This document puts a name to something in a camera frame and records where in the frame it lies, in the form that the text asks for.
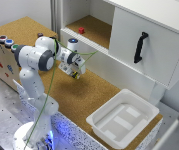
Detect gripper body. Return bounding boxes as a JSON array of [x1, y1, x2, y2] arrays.
[[58, 55, 87, 76]]

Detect yellow block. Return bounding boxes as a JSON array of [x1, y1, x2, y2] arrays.
[[71, 70, 82, 81]]

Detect purple block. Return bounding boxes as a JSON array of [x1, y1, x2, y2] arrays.
[[36, 32, 45, 38]]

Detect white cabinet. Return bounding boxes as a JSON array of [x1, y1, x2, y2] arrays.
[[57, 0, 179, 107]]

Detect green button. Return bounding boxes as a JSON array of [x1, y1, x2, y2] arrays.
[[10, 43, 20, 53]]

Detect white plastic box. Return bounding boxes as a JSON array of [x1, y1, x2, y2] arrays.
[[85, 88, 161, 150]]

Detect blue button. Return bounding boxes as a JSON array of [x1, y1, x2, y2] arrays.
[[4, 38, 15, 48]]

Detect red button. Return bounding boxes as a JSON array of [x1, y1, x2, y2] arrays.
[[0, 34, 8, 45]]

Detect white sliding door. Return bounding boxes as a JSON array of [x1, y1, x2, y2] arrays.
[[107, 6, 179, 91]]

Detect green cable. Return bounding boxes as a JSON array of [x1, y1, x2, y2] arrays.
[[22, 37, 99, 150]]

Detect black door handle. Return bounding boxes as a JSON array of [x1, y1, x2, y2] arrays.
[[133, 31, 150, 64]]

